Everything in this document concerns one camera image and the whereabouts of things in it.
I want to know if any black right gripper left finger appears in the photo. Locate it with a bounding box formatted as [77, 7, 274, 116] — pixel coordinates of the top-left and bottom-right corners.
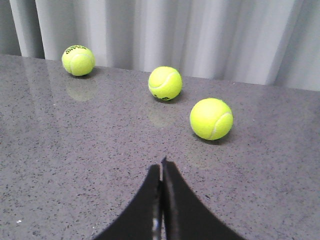
[96, 164, 160, 240]

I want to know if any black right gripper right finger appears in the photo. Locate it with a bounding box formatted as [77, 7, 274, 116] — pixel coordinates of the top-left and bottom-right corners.
[162, 158, 243, 240]

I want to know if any far right tennis ball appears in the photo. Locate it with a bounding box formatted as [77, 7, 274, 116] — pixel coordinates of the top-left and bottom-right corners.
[189, 98, 234, 141]

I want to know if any Wilson tennis ball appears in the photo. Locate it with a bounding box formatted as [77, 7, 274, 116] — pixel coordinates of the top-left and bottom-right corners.
[148, 66, 183, 101]

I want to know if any centre tennis ball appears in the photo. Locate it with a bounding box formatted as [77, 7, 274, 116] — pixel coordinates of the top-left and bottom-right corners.
[61, 45, 96, 77]

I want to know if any grey curtain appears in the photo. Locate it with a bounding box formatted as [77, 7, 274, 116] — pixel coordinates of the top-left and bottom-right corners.
[0, 0, 320, 91]

